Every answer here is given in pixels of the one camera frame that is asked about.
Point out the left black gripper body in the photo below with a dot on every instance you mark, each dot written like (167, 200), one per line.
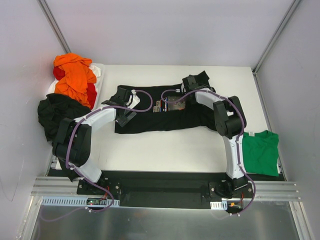
(125, 116)

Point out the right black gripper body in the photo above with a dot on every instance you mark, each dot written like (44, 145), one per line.
(196, 78)

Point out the black printed t shirt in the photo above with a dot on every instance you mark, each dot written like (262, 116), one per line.
(162, 116)

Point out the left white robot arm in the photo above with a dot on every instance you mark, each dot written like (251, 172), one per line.
(73, 141)

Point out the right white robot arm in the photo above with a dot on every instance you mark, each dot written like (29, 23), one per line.
(229, 120)

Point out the white plastic bin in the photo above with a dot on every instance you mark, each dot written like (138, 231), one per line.
(102, 67)

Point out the orange t shirt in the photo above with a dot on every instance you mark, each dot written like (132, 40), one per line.
(72, 63)

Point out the plain black t shirt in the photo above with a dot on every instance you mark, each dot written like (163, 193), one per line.
(56, 107)

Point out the red t shirt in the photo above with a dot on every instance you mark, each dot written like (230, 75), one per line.
(81, 90)

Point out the green folded t shirt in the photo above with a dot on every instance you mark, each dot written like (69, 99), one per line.
(260, 152)

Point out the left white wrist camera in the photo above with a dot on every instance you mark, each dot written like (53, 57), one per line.
(134, 100)

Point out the left grey cable duct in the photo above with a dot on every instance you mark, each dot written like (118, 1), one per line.
(64, 201)

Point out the grey cable duct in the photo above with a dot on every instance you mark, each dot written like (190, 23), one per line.
(64, 201)
(219, 205)

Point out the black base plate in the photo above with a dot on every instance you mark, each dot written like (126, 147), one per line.
(184, 200)

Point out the right aluminium frame post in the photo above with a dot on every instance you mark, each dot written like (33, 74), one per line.
(294, 5)

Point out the aluminium frame post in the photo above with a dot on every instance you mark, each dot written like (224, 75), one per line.
(54, 25)
(294, 5)

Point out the left aluminium frame post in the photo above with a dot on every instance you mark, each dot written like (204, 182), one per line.
(54, 25)

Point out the right grey cable duct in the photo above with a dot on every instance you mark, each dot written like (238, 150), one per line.
(219, 205)

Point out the aluminium rail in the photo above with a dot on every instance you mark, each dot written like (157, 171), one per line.
(275, 190)

